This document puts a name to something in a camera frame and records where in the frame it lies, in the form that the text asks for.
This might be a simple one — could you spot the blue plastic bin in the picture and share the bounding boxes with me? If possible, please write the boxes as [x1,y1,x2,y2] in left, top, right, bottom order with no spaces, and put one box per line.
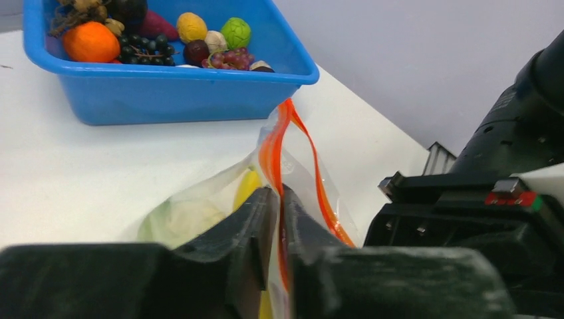
[23,1,319,125]

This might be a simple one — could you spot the dark plum toy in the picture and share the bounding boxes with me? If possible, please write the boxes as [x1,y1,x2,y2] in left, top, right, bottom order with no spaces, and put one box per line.
[106,0,148,26]

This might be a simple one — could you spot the dark dried date toy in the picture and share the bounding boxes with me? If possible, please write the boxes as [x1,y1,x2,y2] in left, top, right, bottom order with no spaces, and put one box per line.
[183,39,210,67]

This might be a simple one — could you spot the red toy grapes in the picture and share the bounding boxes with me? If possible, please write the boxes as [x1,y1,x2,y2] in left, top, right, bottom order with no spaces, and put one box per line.
[201,47,255,70]

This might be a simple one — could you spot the white toy garlic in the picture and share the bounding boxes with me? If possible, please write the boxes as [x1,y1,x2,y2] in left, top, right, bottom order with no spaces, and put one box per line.
[204,30,228,53]

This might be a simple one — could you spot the green toy chayote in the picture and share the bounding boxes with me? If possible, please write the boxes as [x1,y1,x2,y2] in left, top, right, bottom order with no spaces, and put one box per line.
[220,17,251,49]

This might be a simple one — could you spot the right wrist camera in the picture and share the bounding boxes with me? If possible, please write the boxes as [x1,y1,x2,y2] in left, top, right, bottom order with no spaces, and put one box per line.
[485,163,563,207]

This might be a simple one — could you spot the green toy cabbage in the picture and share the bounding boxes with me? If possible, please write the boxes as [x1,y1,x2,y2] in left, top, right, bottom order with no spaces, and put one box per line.
[136,199,228,249]

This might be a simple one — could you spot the magenta toy sweet potato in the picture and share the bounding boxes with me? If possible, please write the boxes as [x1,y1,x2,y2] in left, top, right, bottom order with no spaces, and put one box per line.
[137,9,180,41]

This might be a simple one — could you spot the aluminium frame rail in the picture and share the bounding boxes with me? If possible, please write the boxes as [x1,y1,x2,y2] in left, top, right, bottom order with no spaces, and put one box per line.
[422,142,457,175]

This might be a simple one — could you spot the yellow toy banana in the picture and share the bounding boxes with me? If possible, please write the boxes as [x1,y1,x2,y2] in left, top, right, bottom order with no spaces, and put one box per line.
[233,170,263,211]

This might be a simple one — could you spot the black toy grapes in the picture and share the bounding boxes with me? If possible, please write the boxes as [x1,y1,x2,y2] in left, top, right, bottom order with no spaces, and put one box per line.
[117,34,177,66]

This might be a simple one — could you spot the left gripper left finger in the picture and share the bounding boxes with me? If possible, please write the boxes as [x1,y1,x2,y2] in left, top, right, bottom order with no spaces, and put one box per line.
[1,187,278,318]

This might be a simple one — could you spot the brown toy shiitake mushroom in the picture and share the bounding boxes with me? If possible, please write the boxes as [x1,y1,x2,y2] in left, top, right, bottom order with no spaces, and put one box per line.
[249,60,275,72]

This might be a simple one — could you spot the clear zip bag orange zipper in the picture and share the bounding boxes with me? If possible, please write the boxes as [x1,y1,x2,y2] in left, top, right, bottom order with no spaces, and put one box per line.
[128,97,364,319]

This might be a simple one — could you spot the orange toy walnut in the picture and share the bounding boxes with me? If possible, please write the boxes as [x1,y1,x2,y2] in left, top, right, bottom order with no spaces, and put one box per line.
[176,12,208,44]

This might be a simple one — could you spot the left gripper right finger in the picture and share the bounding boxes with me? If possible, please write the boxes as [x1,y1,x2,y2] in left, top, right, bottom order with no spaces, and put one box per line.
[283,187,515,318]

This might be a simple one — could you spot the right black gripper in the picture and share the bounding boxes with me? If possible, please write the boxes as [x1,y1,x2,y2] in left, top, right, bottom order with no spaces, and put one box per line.
[364,35,563,291]

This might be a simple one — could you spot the brown longan cluster toy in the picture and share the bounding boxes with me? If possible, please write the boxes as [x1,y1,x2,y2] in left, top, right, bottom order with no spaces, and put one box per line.
[49,0,125,37]

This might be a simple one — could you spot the round orange toy fruit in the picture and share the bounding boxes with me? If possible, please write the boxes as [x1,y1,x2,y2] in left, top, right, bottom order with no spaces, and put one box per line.
[61,22,120,63]

